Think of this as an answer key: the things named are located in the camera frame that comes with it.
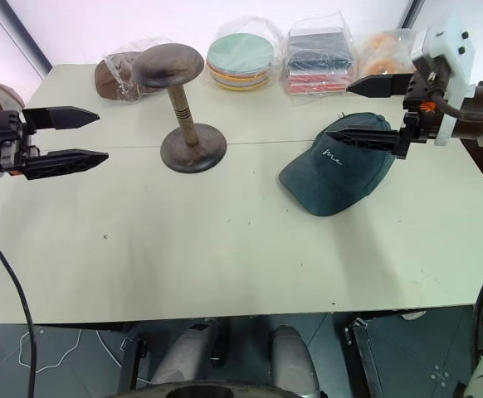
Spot bagged orange round items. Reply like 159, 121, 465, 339
355, 27, 417, 85

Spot brown rounded chair back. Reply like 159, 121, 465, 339
0, 80, 27, 112

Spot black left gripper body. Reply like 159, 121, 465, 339
0, 109, 40, 173

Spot white floor cable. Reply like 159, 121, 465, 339
17, 325, 123, 376

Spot bagged stack of folded cloths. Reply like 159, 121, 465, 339
282, 12, 357, 98

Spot dark rounded robot waist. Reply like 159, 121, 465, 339
107, 380, 310, 398

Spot dark wooden hat stand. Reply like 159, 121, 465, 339
132, 42, 229, 173

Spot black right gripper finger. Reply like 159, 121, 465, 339
327, 127, 401, 156
346, 73, 412, 100

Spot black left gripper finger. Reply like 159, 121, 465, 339
17, 148, 110, 182
22, 105, 100, 133

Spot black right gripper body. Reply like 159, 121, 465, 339
394, 70, 438, 161

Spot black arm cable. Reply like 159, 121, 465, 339
426, 72, 483, 332
0, 221, 38, 398

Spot bagged stack of coloured discs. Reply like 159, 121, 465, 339
205, 15, 286, 92

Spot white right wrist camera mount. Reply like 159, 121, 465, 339
410, 15, 480, 147

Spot dark green baseball cap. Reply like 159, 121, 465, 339
277, 111, 397, 218

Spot brown cap in plastic bag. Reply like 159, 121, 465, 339
94, 38, 164, 102

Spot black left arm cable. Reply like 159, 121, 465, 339
0, 221, 38, 398

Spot black metal table leg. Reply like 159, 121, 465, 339
342, 316, 387, 398
119, 334, 148, 393

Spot grey robot leg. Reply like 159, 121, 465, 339
151, 319, 222, 387
267, 324, 322, 398

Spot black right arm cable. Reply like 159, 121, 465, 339
426, 72, 483, 332

